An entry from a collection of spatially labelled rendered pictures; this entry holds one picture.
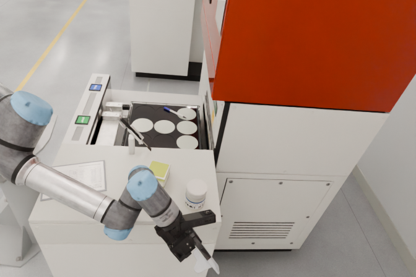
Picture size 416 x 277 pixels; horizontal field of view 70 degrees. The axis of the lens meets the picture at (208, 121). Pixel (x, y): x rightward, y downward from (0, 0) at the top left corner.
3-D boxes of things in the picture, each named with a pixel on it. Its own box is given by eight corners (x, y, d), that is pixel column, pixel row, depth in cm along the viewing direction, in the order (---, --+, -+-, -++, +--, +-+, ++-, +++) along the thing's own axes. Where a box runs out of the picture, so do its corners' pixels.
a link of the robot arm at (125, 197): (117, 191, 92) (121, 206, 82) (134, 159, 92) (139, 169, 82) (140, 199, 95) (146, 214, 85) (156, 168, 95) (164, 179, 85)
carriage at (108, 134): (123, 110, 157) (122, 106, 155) (111, 161, 129) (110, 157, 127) (108, 109, 156) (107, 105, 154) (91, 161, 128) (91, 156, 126)
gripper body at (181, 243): (174, 249, 89) (151, 223, 85) (197, 230, 91) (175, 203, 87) (182, 264, 82) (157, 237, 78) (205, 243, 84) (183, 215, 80)
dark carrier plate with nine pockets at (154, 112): (197, 107, 160) (198, 107, 160) (201, 153, 134) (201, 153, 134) (133, 104, 156) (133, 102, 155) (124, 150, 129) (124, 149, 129)
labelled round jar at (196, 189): (203, 195, 108) (206, 178, 102) (204, 212, 103) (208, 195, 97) (184, 195, 107) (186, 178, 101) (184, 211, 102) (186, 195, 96)
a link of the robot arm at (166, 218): (168, 193, 85) (175, 204, 78) (176, 203, 87) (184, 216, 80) (147, 209, 84) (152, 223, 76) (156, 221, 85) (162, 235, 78)
